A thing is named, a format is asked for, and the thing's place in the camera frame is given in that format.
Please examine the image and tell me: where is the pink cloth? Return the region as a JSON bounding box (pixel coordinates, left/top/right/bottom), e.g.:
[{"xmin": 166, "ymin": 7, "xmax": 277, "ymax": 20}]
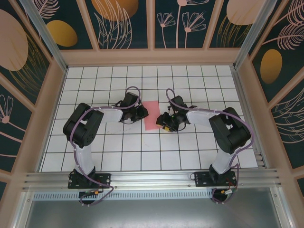
[{"xmin": 142, "ymin": 101, "xmax": 160, "ymax": 131}]

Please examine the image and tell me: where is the grey metal panel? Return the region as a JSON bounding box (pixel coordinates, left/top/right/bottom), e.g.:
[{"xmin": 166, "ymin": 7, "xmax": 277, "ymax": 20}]
[{"xmin": 19, "ymin": 187, "xmax": 293, "ymax": 228}]

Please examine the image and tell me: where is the aluminium mounting rail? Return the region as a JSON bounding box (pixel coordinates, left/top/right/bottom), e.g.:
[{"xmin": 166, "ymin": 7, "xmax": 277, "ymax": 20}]
[{"xmin": 22, "ymin": 168, "xmax": 282, "ymax": 190}]

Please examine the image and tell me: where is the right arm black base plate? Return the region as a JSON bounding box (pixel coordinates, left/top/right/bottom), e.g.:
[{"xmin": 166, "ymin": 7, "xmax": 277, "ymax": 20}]
[{"xmin": 194, "ymin": 171, "xmax": 237, "ymax": 188}]

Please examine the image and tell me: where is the slotted grey cable duct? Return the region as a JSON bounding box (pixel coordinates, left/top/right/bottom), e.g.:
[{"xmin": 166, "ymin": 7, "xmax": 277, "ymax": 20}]
[{"xmin": 33, "ymin": 191, "xmax": 214, "ymax": 200}]

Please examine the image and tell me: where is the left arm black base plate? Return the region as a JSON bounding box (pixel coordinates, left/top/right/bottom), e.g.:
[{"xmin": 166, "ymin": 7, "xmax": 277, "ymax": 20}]
[{"xmin": 68, "ymin": 172, "xmax": 112, "ymax": 190}]

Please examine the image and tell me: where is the aluminium side rail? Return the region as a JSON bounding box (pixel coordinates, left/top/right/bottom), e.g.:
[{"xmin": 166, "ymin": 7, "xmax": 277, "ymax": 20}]
[{"xmin": 231, "ymin": 66, "xmax": 270, "ymax": 169}]

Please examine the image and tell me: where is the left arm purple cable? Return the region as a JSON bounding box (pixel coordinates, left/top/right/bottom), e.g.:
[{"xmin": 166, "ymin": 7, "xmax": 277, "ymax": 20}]
[{"xmin": 70, "ymin": 85, "xmax": 143, "ymax": 207}]

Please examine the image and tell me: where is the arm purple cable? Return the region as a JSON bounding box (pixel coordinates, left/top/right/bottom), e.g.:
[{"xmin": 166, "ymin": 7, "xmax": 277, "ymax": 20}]
[
  {"xmin": 70, "ymin": 85, "xmax": 143, "ymax": 207},
  {"xmin": 165, "ymin": 88, "xmax": 255, "ymax": 205}
]

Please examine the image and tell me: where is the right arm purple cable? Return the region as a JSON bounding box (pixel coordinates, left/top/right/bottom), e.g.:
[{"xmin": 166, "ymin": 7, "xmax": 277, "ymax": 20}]
[{"xmin": 165, "ymin": 88, "xmax": 255, "ymax": 205}]

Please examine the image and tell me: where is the aluminium frame post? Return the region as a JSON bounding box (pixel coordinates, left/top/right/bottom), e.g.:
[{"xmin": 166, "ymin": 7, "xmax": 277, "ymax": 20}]
[
  {"xmin": 20, "ymin": 0, "xmax": 68, "ymax": 72},
  {"xmin": 234, "ymin": 0, "xmax": 283, "ymax": 69}
]

